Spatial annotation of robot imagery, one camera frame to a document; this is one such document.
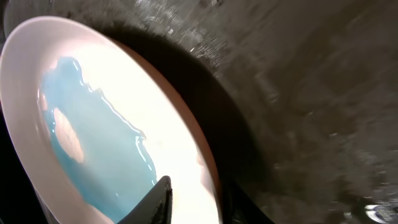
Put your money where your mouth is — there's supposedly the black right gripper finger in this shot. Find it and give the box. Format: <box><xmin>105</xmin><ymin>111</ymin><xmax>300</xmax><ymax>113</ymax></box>
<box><xmin>118</xmin><ymin>175</ymin><xmax>173</xmax><ymax>224</ymax></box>

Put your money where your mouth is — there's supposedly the white plate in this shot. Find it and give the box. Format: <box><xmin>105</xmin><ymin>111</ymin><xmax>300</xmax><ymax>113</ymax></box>
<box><xmin>1</xmin><ymin>16</ymin><xmax>223</xmax><ymax>223</ymax></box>

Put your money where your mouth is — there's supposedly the dark brown serving tray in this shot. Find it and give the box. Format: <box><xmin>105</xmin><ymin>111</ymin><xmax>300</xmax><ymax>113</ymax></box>
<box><xmin>1</xmin><ymin>0</ymin><xmax>397</xmax><ymax>223</ymax></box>

